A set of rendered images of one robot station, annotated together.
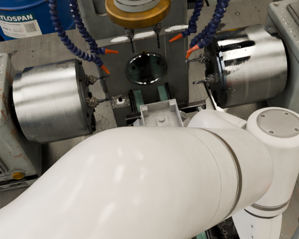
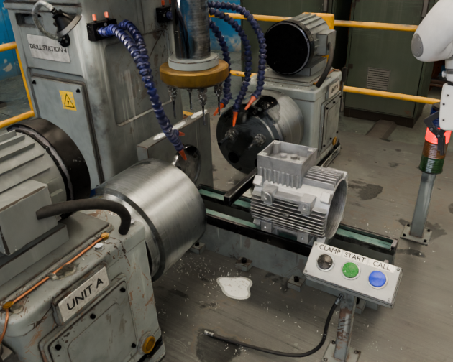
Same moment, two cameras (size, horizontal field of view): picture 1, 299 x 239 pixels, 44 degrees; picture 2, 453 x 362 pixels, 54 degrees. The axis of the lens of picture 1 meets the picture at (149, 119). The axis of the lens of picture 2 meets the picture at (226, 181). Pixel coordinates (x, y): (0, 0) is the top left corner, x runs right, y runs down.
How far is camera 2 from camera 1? 0.93 m
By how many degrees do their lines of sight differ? 46
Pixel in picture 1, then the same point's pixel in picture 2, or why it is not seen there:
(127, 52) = (171, 149)
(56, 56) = not seen: hidden behind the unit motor
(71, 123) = (195, 215)
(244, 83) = (288, 128)
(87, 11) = (108, 121)
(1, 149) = (135, 293)
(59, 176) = not seen: outside the picture
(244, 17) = not seen: hidden behind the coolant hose
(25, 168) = (152, 326)
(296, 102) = (313, 142)
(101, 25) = (121, 138)
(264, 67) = (291, 110)
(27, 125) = (153, 240)
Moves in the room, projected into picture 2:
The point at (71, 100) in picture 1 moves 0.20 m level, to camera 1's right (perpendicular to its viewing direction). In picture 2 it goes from (186, 185) to (234, 153)
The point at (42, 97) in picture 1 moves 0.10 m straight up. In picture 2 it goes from (156, 194) to (151, 151)
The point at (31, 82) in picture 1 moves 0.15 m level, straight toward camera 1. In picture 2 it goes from (129, 186) to (196, 192)
